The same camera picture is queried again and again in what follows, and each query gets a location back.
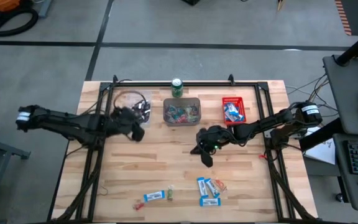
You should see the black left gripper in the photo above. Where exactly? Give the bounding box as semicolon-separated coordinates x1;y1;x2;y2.
110;106;146;143

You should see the grey translucent plastic bin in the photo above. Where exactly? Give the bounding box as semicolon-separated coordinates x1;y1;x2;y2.
162;97;202;127

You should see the grey metal post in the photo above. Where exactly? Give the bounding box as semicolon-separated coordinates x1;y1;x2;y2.
37;0;55;19

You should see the clear plastic bin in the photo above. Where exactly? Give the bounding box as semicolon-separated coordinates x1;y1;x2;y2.
113;90;154;128

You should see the orange vacuum cleaner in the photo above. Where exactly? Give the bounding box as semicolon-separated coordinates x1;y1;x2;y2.
0;0;23;30

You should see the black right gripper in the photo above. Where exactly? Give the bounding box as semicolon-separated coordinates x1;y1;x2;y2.
190;126;229;169

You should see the black vacuum hose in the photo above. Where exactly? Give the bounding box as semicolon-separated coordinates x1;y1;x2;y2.
0;7;39;37

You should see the grey desk top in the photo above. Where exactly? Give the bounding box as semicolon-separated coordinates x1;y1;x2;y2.
323;54;358;136
333;133;358;213

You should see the black diagonal pole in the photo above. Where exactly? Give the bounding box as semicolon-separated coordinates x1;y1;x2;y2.
334;24;358;67

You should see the green Sprite can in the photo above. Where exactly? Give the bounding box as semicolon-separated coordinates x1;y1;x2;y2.
170;77;185;99

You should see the red plastic basket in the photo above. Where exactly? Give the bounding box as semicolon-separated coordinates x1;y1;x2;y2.
221;96;247;126

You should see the black desk leg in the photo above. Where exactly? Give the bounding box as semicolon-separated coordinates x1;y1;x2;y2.
298;117;345;152

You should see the white paper sheet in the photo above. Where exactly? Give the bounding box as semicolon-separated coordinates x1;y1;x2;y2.
303;125;337;166

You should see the orange black hazard tape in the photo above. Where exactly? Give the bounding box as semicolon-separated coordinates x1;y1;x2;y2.
334;0;353;36

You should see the black metal table frame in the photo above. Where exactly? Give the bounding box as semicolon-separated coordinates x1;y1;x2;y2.
47;74;318;224

